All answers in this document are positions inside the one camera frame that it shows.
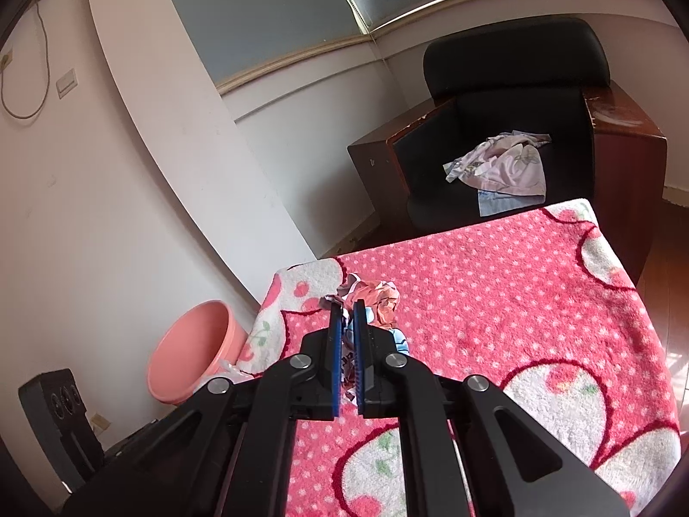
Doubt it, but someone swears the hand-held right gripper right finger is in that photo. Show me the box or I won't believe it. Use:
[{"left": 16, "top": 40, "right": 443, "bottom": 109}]
[{"left": 352, "top": 299, "right": 630, "bottom": 517}]

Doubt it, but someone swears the pink polka dot blanket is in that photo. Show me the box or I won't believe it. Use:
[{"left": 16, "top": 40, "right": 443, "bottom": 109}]
[{"left": 237, "top": 198, "right": 682, "bottom": 517}]

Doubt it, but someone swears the pink plastic bucket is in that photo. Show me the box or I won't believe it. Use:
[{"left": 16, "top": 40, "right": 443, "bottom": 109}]
[{"left": 147, "top": 302, "right": 254, "bottom": 405}]

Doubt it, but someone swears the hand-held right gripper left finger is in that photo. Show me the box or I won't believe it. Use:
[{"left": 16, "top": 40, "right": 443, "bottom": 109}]
[{"left": 62, "top": 302, "right": 345, "bottom": 517}]

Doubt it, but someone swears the beige wall cable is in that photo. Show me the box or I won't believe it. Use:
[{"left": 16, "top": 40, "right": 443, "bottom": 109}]
[{"left": 0, "top": 0, "right": 55, "bottom": 119}]

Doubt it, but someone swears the black leather wooden armchair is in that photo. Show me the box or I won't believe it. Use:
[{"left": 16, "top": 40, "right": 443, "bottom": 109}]
[{"left": 347, "top": 17, "right": 668, "bottom": 286}]

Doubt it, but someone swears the white wall switch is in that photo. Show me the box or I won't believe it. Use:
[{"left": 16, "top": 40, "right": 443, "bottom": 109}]
[{"left": 55, "top": 67, "right": 79, "bottom": 99}]

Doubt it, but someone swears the pale crumpled cloth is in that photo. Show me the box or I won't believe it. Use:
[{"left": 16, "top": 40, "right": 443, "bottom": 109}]
[{"left": 443, "top": 130, "right": 552, "bottom": 219}]

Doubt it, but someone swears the colourful printed wrapper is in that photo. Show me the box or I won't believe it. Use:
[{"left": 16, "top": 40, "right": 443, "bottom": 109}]
[{"left": 320, "top": 274, "right": 410, "bottom": 405}]

